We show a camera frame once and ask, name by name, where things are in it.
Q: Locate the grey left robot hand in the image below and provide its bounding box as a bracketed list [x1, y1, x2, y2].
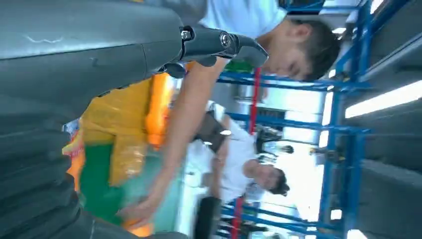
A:
[0, 0, 270, 123]

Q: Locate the person's right hand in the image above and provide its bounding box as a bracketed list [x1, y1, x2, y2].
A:
[116, 195, 159, 230]

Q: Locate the orange drink bottle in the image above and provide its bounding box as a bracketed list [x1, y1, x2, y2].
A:
[62, 130, 87, 193]
[144, 72, 176, 150]
[121, 218, 156, 239]

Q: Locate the yellow sheet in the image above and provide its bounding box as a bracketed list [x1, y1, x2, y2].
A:
[80, 77, 156, 188]

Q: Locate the person at white table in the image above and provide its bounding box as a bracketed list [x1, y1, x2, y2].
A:
[184, 102, 292, 206]

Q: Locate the red pole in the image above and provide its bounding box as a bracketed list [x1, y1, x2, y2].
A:
[230, 67, 263, 239]

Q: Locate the person seated beside table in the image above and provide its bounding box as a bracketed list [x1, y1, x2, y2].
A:
[115, 0, 342, 232]

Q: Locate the ceiling light strip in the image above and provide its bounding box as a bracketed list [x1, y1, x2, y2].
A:
[344, 80, 422, 120]

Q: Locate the blue metal frame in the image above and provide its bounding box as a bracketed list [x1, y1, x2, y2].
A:
[215, 0, 411, 239]

